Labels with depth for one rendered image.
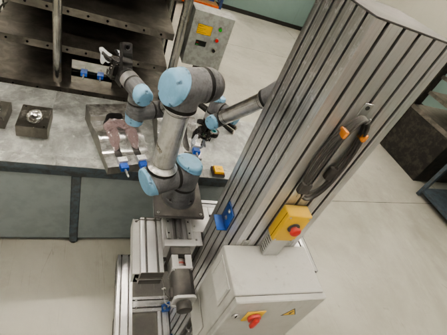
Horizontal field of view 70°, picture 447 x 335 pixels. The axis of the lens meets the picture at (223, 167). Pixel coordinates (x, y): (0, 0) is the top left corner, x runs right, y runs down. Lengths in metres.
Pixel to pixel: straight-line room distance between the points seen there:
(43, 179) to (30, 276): 0.67
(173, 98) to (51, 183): 1.23
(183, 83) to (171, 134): 0.20
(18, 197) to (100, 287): 0.76
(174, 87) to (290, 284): 0.75
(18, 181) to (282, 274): 1.51
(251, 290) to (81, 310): 1.42
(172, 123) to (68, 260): 1.59
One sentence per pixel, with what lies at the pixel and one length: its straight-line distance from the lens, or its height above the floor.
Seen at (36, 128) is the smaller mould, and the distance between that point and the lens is 1.99.
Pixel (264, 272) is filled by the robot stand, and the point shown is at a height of 1.23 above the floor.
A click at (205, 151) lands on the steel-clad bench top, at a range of 2.17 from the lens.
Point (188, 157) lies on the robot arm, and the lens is 1.33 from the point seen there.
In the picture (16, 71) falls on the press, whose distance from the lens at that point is 2.63.
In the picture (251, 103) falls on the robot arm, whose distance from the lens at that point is 1.48.
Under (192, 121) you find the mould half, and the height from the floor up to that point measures 0.93.
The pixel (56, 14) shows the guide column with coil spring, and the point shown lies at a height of 1.25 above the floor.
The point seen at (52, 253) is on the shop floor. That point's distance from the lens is 2.48.
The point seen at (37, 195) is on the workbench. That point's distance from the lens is 2.14.
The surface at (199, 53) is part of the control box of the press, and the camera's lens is 2.54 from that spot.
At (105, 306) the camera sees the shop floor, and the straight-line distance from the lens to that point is 2.30.
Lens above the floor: 2.11
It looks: 38 degrees down
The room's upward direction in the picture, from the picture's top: 25 degrees clockwise
